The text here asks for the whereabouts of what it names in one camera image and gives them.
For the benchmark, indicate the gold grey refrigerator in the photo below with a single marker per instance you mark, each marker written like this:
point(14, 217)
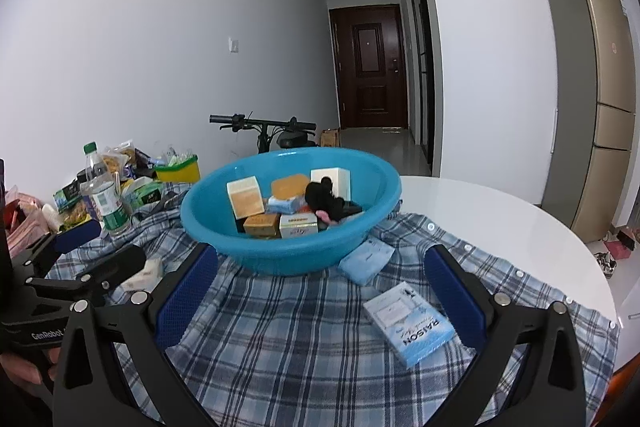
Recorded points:
point(610, 107)

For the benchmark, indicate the person's left hand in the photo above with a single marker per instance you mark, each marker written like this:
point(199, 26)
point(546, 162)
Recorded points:
point(22, 367)

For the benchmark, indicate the blue plastic basin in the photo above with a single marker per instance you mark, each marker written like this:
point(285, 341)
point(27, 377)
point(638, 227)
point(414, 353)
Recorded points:
point(280, 257)

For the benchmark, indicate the green tissue pack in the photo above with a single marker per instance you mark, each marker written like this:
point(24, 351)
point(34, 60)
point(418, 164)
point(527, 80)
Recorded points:
point(145, 194)

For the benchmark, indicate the brown paper bag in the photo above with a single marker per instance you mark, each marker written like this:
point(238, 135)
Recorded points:
point(330, 138)

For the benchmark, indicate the pink bag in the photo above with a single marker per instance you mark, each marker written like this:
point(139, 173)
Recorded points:
point(25, 227)

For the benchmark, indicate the black framed glass door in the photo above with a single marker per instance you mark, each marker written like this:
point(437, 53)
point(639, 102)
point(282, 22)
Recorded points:
point(422, 57)

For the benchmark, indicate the blue white carton box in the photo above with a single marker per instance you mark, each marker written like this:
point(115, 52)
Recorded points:
point(407, 327)

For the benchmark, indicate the yellow snack bag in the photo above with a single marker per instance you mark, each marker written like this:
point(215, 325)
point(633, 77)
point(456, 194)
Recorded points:
point(117, 162)

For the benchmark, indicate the black plush toy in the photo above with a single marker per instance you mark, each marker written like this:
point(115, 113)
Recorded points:
point(320, 199)

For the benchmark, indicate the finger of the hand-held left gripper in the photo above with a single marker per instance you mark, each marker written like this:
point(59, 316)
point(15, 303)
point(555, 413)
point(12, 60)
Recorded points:
point(77, 234)
point(127, 259)

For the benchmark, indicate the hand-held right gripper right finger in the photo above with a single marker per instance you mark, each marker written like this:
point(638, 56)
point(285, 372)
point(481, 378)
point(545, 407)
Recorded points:
point(452, 302)

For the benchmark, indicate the clear water bottle green cap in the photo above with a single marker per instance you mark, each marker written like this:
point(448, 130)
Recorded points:
point(110, 207)

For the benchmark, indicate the plain white box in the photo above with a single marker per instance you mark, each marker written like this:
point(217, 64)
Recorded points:
point(330, 179)

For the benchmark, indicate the light blue tissue pack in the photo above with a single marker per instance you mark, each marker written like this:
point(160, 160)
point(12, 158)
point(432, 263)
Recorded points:
point(285, 205)
point(367, 259)

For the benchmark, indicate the yellow green plastic container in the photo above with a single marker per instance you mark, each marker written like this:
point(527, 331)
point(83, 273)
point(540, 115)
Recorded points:
point(177, 172)

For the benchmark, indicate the cream orange box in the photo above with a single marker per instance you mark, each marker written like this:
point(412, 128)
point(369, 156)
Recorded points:
point(245, 199)

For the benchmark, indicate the white round desktop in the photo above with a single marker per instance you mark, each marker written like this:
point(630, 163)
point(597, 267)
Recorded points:
point(500, 217)

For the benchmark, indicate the white red striped box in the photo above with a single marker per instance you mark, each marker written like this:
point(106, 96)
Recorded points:
point(298, 227)

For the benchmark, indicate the blue plaid shirt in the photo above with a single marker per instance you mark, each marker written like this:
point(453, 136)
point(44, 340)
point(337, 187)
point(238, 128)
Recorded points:
point(300, 332)

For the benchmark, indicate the white beige tissue pack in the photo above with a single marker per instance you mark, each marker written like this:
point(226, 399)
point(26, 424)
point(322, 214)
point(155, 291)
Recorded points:
point(147, 274)

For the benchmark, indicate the small orange box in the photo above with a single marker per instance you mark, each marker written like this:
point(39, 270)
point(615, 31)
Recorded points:
point(262, 224)

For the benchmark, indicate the dark green snack bag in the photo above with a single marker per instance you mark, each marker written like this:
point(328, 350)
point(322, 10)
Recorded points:
point(67, 197)

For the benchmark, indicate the white light switch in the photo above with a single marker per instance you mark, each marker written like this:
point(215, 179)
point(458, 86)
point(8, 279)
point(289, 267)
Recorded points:
point(234, 45)

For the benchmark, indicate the dark brown entrance door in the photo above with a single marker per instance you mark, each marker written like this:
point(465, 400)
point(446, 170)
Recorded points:
point(370, 57)

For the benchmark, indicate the orange translucent pill case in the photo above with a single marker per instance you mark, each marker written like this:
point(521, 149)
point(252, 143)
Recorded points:
point(290, 186)

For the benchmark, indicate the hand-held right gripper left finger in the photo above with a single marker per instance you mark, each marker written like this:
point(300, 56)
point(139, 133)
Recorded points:
point(187, 292)

